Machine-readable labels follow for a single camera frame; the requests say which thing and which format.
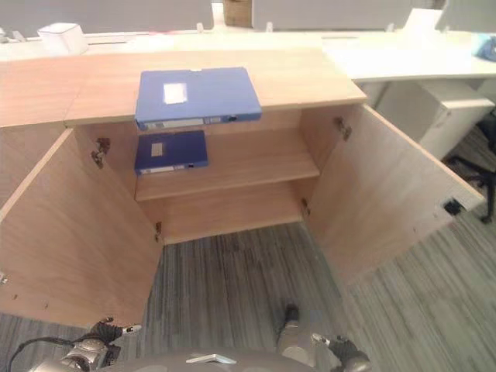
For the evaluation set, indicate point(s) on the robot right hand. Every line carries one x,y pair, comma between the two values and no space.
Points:
346,348

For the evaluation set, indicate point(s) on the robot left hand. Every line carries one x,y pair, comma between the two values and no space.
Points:
105,330

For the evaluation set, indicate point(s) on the large blue file folder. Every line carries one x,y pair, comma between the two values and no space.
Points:
217,93

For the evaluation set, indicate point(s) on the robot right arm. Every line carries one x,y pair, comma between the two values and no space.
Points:
358,365

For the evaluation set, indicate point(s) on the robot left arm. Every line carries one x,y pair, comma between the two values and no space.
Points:
83,354

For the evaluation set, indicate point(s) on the left wooden cabinet door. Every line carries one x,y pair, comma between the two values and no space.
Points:
77,232

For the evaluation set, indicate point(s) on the wooden cabinet door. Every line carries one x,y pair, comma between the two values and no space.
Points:
379,193
77,232

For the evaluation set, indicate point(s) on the metal cabinet door hinge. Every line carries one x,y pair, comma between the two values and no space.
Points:
305,206
343,128
99,152
157,231

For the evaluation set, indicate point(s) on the right wooden cabinet door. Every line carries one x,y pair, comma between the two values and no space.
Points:
379,193

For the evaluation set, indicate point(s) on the small dark blue file folder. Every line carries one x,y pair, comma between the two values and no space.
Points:
178,149

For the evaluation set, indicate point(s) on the wooden cabinet shelf board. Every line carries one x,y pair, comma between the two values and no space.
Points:
248,170

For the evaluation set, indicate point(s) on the black office chair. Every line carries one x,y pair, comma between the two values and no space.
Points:
482,170

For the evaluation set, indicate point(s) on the neighbouring light wood cabinet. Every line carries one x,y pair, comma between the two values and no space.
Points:
31,93

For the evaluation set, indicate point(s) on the light wood office cabinet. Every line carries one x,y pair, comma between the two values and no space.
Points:
290,77

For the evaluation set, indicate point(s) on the long white office desk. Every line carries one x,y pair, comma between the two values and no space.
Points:
387,62

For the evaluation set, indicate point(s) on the silver robot leg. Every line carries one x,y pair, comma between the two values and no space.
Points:
292,339

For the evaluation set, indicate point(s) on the dark robot foot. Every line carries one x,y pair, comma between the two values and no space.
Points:
291,312

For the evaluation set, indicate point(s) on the grey robot torso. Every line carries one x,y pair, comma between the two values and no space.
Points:
217,362

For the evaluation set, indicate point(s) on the black door lock latch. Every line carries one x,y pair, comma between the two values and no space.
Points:
452,206

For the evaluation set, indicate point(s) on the white square box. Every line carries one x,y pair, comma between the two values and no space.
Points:
62,38

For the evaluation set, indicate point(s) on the grey desk partition panel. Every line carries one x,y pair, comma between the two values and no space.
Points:
108,13
470,11
329,13

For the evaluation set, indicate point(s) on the blue cloth item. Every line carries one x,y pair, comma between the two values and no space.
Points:
486,46

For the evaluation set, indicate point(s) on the white paper sheet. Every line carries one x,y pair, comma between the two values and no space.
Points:
423,22

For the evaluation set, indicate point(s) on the white drawer pedestal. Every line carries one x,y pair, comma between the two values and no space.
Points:
445,112

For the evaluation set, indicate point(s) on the brown wooden post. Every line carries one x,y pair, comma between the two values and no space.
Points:
236,11

